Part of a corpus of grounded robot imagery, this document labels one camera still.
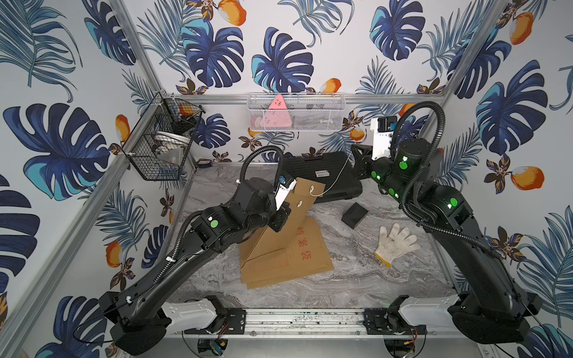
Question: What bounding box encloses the clear wall shelf basket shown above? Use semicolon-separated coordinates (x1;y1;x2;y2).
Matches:
246;92;346;132

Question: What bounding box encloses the pink triangular item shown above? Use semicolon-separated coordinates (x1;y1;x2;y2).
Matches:
250;94;293;131

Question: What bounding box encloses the black plastic tool case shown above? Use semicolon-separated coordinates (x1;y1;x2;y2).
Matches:
284;152;363;203

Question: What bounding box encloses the black round tape roll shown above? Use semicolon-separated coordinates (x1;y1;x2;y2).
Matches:
196;158;213;169

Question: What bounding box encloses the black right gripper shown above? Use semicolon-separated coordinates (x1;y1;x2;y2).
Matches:
354;141;414;208

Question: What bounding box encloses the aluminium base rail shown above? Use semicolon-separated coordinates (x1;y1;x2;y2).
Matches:
162;301;464;340

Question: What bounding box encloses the white work glove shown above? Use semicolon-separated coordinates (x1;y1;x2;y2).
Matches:
375;223;421;267

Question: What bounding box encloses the small black box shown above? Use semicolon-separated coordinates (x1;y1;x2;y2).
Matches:
341;203;369;229

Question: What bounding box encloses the brown file bag stack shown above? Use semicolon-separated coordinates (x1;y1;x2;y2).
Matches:
239;216;334;289

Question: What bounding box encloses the black wire basket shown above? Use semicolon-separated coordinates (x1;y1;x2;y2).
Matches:
121;92;205;181

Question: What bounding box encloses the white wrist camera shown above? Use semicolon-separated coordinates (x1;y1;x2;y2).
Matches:
275;172;296;210
370;116;398;161

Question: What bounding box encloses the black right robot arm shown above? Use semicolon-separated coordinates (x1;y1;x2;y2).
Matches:
352;101;543;345

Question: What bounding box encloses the brown kraft file bag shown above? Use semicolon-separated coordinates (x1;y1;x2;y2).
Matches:
240;178;325;274

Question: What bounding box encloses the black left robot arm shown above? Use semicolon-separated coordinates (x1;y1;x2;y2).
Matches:
98;146;293;356

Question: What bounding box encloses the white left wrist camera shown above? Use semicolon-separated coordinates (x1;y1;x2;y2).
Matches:
275;172;296;210

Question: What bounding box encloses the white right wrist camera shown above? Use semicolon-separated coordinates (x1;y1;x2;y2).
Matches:
370;116;398;161

